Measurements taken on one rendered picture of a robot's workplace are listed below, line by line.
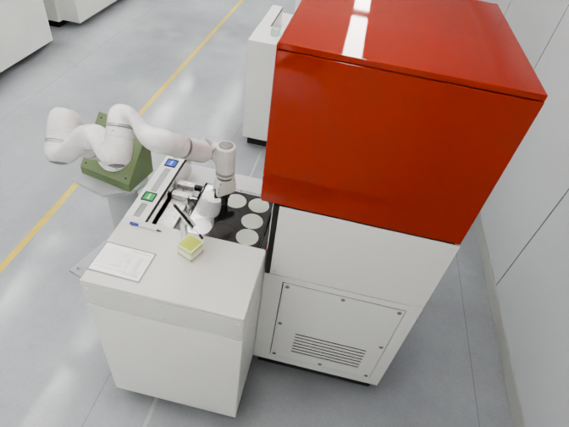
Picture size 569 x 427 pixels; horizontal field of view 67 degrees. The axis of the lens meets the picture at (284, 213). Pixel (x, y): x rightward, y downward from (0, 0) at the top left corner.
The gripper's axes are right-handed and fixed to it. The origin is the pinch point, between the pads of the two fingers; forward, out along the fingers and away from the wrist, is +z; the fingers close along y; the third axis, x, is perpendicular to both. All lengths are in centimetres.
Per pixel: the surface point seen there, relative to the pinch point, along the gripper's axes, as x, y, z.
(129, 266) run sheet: 20, 52, -4
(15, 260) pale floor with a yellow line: -99, 94, 93
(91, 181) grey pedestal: -53, 46, 11
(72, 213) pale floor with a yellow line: -127, 52, 93
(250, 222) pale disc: 15.7, -4.7, 2.5
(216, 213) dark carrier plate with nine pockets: 3.0, 5.9, 2.6
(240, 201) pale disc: 1.2, -7.9, 2.5
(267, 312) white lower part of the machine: 41, -2, 40
